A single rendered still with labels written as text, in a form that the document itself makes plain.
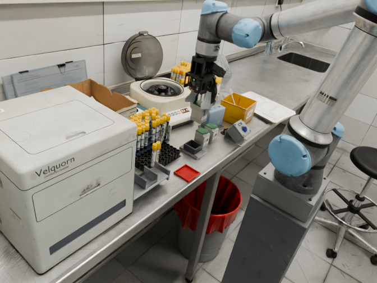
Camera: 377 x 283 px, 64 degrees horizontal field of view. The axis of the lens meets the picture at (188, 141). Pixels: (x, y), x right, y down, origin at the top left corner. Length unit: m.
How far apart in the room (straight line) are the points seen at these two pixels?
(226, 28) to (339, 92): 0.35
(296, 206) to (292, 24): 0.54
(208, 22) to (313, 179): 0.56
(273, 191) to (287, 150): 0.25
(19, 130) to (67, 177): 0.14
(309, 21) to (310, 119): 0.28
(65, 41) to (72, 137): 0.70
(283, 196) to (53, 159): 0.69
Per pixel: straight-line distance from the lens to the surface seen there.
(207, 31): 0.94
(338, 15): 0.89
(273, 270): 1.20
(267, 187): 1.02
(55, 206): 0.69
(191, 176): 1.05
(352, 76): 0.74
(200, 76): 0.98
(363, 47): 0.73
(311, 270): 2.14
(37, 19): 1.25
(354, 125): 3.47
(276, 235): 1.09
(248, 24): 0.87
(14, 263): 0.85
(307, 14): 0.92
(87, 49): 1.39
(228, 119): 1.43
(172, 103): 1.31
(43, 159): 0.61
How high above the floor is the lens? 1.53
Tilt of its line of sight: 32 degrees down
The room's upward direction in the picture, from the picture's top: 10 degrees clockwise
